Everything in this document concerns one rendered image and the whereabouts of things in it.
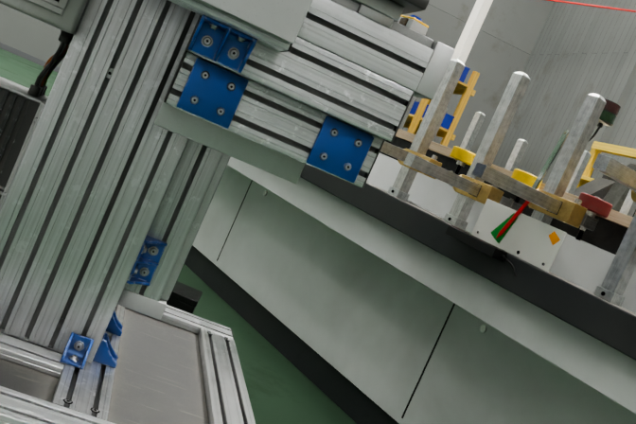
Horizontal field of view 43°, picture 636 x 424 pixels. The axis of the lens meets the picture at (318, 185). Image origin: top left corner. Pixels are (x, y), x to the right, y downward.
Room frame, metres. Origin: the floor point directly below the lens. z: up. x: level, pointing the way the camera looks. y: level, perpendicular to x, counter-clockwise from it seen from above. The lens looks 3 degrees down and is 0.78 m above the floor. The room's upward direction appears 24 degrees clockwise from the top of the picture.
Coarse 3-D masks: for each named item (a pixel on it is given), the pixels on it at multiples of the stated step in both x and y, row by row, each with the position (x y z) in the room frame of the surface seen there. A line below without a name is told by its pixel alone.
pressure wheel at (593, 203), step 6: (582, 192) 1.97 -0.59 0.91; (582, 198) 1.96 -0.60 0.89; (588, 198) 1.94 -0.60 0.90; (594, 198) 1.93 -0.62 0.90; (600, 198) 1.97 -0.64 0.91; (582, 204) 1.95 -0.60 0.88; (588, 204) 1.94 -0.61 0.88; (594, 204) 1.93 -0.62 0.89; (600, 204) 1.93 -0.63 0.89; (606, 204) 1.93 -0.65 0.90; (588, 210) 1.96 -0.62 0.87; (594, 210) 1.93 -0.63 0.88; (600, 210) 1.93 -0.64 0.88; (606, 210) 1.94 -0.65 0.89; (594, 216) 1.96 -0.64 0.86; (600, 216) 1.99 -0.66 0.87; (606, 216) 1.94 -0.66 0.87; (582, 234) 1.97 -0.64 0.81
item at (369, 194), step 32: (352, 192) 2.43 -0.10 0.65; (384, 192) 2.33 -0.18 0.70; (416, 224) 2.18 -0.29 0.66; (448, 224) 2.10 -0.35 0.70; (448, 256) 2.06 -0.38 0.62; (480, 256) 1.98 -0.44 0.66; (512, 256) 1.91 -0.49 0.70; (512, 288) 1.88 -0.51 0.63; (544, 288) 1.82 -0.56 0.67; (576, 288) 1.76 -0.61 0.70; (576, 320) 1.73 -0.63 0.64; (608, 320) 1.68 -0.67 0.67
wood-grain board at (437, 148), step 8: (400, 136) 2.69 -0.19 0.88; (408, 136) 2.66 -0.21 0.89; (432, 144) 2.57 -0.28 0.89; (440, 144) 2.54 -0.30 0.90; (440, 152) 2.53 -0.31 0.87; (448, 152) 2.50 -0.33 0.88; (456, 160) 2.48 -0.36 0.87; (496, 168) 2.33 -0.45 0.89; (504, 168) 2.31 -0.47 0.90; (544, 184) 2.19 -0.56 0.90; (568, 200) 2.12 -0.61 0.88; (608, 216) 2.01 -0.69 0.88; (616, 216) 1.99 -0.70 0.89; (624, 216) 1.98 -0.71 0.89; (624, 224) 1.97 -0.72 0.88
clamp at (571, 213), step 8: (544, 192) 1.92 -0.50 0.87; (560, 200) 1.88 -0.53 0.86; (536, 208) 1.93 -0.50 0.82; (560, 208) 1.88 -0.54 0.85; (568, 208) 1.86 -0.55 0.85; (576, 208) 1.86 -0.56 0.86; (584, 208) 1.87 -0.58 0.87; (552, 216) 1.89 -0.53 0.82; (560, 216) 1.87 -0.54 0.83; (568, 216) 1.85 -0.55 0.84; (576, 216) 1.86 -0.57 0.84; (576, 224) 1.87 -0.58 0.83
